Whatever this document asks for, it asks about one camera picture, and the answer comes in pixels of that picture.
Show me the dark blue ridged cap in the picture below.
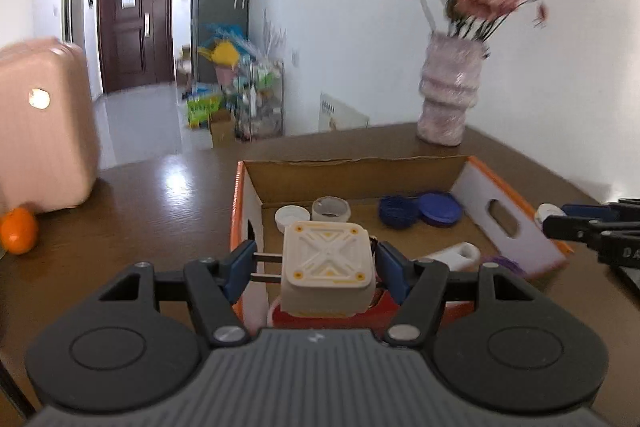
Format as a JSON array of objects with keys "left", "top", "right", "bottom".
[{"left": 378, "top": 195, "right": 419, "bottom": 230}]

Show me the blue round lid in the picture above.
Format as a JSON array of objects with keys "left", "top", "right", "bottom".
[{"left": 416, "top": 192, "right": 463, "bottom": 228}]

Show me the beige power adapter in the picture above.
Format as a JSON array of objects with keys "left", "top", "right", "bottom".
[{"left": 280, "top": 221, "right": 376, "bottom": 319}]

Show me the white round lid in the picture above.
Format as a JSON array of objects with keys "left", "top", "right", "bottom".
[{"left": 274, "top": 205, "right": 311, "bottom": 233}]

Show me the red cardboard box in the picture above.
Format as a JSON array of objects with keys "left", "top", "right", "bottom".
[{"left": 229, "top": 155, "right": 574, "bottom": 338}]

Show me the pink textured vase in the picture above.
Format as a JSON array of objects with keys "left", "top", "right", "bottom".
[{"left": 416, "top": 32, "right": 486, "bottom": 147}]

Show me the orange fruit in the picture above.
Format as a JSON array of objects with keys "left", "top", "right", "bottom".
[{"left": 1, "top": 207, "right": 39, "bottom": 256}]

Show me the pink suitcase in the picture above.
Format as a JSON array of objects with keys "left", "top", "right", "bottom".
[{"left": 0, "top": 37, "right": 100, "bottom": 213}]

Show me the dark brown door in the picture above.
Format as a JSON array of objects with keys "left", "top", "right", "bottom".
[{"left": 98, "top": 0, "right": 175, "bottom": 94}]

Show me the wire storage rack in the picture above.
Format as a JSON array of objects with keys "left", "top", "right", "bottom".
[{"left": 234, "top": 60, "right": 284, "bottom": 142}]

